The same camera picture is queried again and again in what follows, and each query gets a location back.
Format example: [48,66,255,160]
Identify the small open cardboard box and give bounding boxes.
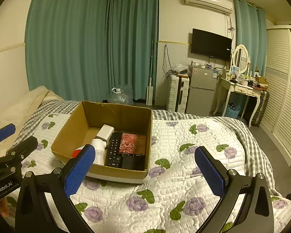
[255,76,268,90]

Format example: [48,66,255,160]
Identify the black remote control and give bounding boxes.
[105,132,123,167]

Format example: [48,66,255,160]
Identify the grey small fridge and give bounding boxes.
[185,65,219,117]

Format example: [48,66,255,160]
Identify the white air conditioner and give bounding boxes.
[184,0,234,15]

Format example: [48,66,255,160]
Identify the person's left hand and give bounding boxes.
[0,197,9,218]

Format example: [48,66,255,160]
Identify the narrow green curtain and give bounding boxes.
[107,0,160,102]

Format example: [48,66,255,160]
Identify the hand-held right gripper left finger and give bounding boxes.
[15,144,96,233]

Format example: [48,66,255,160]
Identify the oval white-framed mirror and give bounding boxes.
[231,44,250,74]

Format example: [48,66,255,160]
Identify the dark checked suitcase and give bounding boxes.
[251,91,269,127]

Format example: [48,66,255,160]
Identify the black wall television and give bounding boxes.
[191,28,233,62]

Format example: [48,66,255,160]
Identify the blue plastic basket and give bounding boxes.
[223,102,240,117]

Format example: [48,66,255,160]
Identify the hanging wall cables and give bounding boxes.
[162,44,175,77]

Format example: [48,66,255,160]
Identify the pink rose-print box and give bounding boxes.
[120,133,147,156]

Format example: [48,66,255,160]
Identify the light teal curtain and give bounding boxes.
[233,0,267,78]

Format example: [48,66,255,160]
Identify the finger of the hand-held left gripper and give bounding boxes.
[0,123,16,151]
[0,136,38,173]

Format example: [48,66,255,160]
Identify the white bottle with red cap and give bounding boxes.
[72,148,85,159]

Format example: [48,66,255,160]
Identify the floral white quilt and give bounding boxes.
[5,113,291,233]

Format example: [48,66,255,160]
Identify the white dressing table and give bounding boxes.
[213,76,261,128]

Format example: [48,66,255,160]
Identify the cream blanket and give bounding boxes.
[0,85,65,153]

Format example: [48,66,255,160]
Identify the wide green curtain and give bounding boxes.
[25,0,112,102]

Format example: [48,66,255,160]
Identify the clear plastic bag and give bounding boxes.
[171,63,190,75]

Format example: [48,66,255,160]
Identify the clear water jug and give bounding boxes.
[108,87,129,104]

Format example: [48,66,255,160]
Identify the cream louvred wardrobe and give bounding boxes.
[259,25,291,167]

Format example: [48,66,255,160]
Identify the white charger plug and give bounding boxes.
[97,124,115,141]

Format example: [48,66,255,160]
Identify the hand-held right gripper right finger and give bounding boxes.
[194,146,282,233]

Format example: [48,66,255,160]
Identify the white ribbed suitcase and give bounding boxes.
[166,74,190,112]

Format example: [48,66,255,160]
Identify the black power adapter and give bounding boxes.
[122,154,145,170]

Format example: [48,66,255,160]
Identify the white pole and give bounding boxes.
[145,39,157,106]

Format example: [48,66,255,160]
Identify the brown cardboard box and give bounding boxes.
[51,101,153,184]

